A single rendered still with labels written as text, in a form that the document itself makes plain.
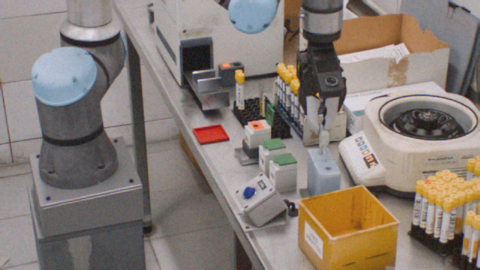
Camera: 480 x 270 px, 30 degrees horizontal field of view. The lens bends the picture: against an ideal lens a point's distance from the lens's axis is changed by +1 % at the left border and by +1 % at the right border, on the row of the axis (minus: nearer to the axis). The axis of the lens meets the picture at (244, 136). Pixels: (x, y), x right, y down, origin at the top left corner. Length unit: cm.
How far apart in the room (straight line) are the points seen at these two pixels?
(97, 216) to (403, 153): 60
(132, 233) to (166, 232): 148
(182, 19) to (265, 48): 23
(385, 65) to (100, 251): 77
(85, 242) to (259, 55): 76
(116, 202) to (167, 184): 180
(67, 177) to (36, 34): 187
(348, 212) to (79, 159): 51
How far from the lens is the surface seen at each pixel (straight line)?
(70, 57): 170
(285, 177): 181
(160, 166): 365
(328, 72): 163
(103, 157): 174
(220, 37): 224
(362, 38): 232
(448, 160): 181
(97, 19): 175
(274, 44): 229
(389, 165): 181
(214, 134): 204
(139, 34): 260
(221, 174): 189
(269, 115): 192
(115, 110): 374
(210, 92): 215
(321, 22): 163
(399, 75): 212
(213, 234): 324
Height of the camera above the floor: 186
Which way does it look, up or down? 29 degrees down
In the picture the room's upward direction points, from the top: 1 degrees counter-clockwise
